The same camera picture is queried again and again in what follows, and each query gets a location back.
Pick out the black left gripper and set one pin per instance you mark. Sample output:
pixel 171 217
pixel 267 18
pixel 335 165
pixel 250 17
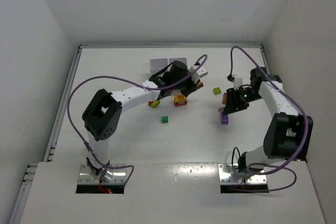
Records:
pixel 190 86

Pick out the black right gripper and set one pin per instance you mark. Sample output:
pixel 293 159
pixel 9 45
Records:
pixel 234 100

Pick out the yellow lego brick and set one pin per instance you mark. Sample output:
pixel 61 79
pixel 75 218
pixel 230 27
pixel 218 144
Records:
pixel 180 98

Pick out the purple square lego brick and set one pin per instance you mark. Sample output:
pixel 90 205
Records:
pixel 224 119

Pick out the brown lego brick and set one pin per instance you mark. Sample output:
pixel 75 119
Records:
pixel 225 97

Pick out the lime green lego brick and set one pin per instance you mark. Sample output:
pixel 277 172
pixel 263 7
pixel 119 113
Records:
pixel 217 90

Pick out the dark green lego brick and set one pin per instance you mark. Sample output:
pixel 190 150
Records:
pixel 164 119

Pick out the orange-brown long lego brick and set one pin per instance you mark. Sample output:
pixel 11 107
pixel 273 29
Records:
pixel 199 85

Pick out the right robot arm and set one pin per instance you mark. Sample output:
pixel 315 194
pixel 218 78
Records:
pixel 289 132

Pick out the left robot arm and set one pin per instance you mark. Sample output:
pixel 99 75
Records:
pixel 101 117

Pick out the white compartment container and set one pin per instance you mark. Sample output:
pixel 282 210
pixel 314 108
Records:
pixel 157 64

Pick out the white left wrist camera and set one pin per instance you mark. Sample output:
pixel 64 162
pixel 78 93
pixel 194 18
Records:
pixel 197 74

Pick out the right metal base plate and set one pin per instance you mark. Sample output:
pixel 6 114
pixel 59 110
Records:
pixel 229 176

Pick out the metal base plate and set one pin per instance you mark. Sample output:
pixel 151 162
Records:
pixel 111 177
pixel 229 176

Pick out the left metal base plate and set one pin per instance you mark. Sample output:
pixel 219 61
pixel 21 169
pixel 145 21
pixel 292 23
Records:
pixel 111 177

